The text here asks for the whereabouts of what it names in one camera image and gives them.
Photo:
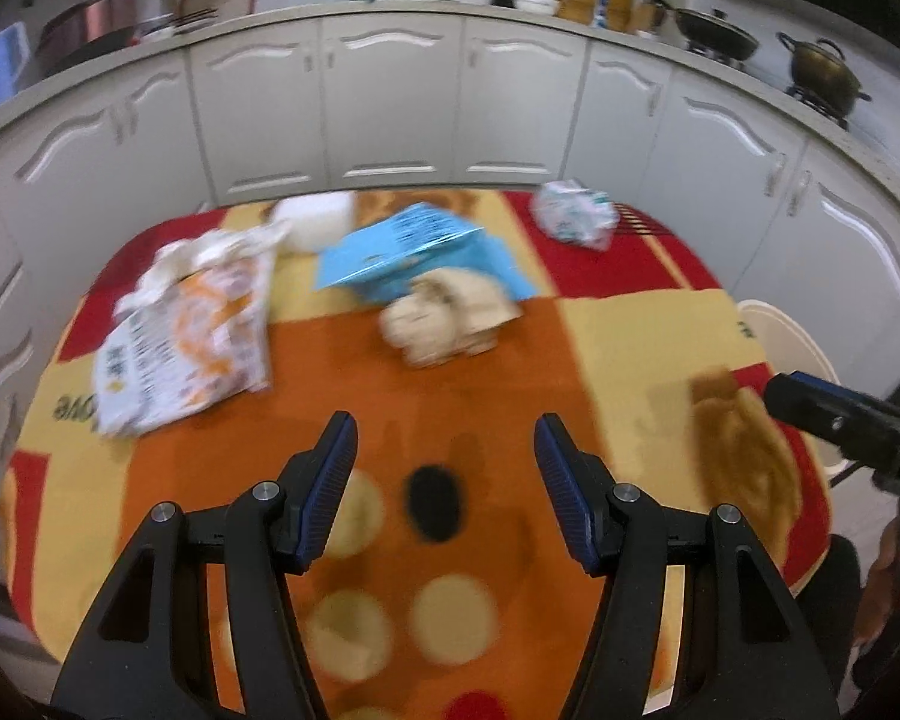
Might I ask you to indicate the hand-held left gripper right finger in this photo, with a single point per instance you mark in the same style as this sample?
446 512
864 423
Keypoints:
562 487

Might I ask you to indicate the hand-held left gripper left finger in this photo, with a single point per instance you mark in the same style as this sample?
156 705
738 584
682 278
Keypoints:
330 487

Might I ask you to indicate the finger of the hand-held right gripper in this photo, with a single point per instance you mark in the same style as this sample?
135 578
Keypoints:
855 427

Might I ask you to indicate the cream plastic bin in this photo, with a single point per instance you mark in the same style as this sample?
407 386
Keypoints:
787 345

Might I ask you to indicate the white orange snack bag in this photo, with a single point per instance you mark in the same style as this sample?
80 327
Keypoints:
187 345

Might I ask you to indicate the brown paper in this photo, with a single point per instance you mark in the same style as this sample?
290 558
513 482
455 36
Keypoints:
442 319

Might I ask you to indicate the blue wet wipe packet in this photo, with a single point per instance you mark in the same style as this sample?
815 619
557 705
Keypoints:
412 247

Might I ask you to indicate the white plastic wrapper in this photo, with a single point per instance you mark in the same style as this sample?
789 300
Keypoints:
574 214

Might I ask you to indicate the person's right forearm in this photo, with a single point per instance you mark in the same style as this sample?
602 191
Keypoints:
889 585

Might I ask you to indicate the gas stove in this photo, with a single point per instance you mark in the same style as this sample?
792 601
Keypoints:
817 106

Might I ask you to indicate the brass pot with lid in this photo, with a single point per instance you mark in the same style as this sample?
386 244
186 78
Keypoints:
821 75

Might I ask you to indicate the white lower cabinets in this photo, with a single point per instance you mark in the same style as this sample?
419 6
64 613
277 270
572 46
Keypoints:
390 105

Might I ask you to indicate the black wok with lid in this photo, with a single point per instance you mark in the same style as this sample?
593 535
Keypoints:
716 34

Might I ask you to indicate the wooden knife block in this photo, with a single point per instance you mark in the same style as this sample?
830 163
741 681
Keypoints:
645 11

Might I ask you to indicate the white bowl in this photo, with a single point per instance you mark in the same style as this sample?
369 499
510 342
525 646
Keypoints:
536 5

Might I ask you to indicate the blue white carton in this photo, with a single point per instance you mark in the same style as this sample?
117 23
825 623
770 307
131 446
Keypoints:
604 4

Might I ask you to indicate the copper rice cooker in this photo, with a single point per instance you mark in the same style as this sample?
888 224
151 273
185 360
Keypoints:
90 22

